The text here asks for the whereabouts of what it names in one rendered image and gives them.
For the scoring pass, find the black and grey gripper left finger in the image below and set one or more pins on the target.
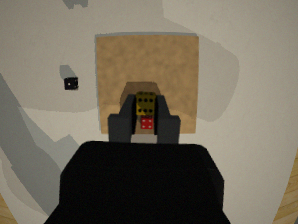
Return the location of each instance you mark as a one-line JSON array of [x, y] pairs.
[[120, 126]]

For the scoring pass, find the tan mat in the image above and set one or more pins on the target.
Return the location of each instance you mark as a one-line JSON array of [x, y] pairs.
[[165, 64]]

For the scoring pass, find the yellow die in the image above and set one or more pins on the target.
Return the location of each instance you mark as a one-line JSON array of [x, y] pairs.
[[145, 103]]

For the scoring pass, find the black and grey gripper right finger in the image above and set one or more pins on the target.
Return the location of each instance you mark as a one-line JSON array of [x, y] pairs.
[[168, 125]]

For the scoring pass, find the black die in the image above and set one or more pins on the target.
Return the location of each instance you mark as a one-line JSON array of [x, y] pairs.
[[71, 83]]

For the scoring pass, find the red die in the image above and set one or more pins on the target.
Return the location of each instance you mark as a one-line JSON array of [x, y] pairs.
[[146, 121]]

